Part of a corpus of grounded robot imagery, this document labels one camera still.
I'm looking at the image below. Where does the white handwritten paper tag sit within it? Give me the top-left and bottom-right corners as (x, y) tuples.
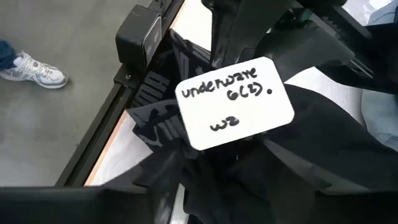
(175, 56), (295, 151)

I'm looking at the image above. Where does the person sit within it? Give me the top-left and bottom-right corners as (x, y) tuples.
(0, 39), (70, 90)

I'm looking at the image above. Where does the black garment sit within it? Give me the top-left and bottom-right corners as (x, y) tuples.
(99, 29), (398, 224)

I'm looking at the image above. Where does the blue striped garment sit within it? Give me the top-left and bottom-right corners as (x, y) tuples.
(360, 0), (398, 151)

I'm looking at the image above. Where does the black table camera box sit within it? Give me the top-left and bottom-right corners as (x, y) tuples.
(114, 3), (164, 72)

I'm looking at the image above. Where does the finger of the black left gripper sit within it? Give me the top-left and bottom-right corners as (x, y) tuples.
(254, 17), (356, 83)
(201, 0), (296, 68)

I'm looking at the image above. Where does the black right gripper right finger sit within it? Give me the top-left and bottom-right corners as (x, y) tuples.
(310, 186), (398, 224)

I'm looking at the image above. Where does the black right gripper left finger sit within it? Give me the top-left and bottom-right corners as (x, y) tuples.
(0, 185), (184, 224)

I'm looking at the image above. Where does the black aluminium rig frame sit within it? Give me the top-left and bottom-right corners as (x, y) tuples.
(54, 0), (187, 188)

